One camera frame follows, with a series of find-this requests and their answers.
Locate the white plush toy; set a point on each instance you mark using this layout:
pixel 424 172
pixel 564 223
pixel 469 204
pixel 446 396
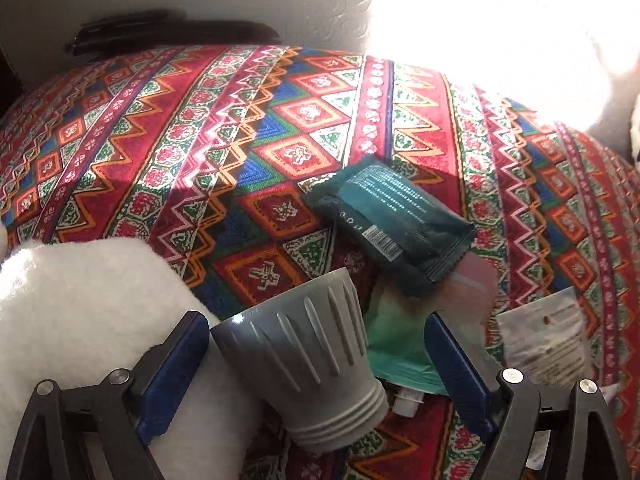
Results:
pixel 85 310

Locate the light green spout pouch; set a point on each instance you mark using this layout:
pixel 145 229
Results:
pixel 400 340

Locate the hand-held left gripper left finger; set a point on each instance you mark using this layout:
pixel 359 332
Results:
pixel 175 360

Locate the clear packet with white label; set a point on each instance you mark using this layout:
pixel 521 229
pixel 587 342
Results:
pixel 545 340

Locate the colourful patterned cloth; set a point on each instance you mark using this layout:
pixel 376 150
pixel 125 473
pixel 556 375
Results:
pixel 300 110

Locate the dark teal foil packet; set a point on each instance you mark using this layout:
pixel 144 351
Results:
pixel 395 215

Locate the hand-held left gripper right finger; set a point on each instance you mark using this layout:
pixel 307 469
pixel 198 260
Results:
pixel 455 375

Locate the black flat case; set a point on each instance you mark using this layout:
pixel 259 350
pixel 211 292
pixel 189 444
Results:
pixel 170 32

